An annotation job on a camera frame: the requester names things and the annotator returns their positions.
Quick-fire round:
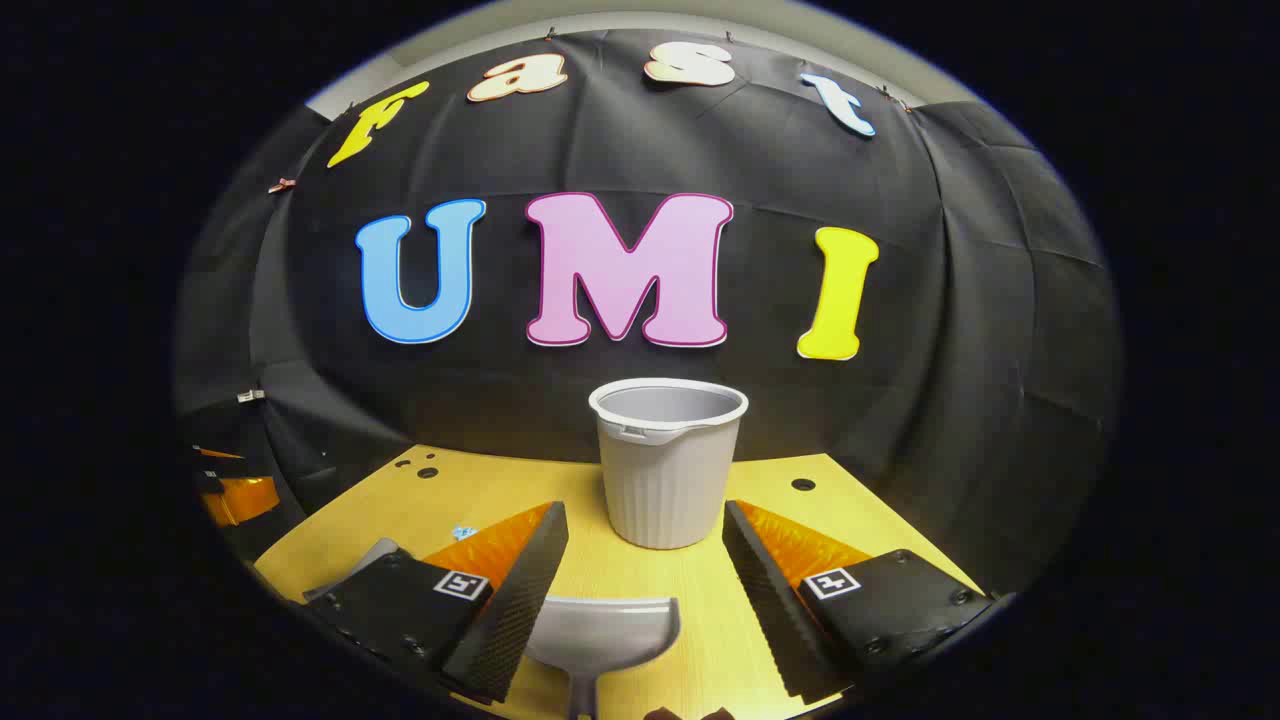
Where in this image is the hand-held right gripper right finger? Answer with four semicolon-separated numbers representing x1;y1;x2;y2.
721;499;994;704

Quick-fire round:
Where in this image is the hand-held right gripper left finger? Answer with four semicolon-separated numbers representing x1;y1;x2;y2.
303;500;570;704

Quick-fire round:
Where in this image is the grey plastic dustpan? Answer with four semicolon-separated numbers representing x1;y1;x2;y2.
524;596;682;720

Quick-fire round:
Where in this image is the small grey broom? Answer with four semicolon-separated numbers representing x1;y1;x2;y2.
303;537;401;603

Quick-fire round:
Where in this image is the grey ribbed garbage bin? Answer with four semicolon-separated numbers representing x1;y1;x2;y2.
588;377;750;551

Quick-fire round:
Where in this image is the black backdrop cloth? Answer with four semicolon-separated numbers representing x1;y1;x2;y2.
172;28;1121;601

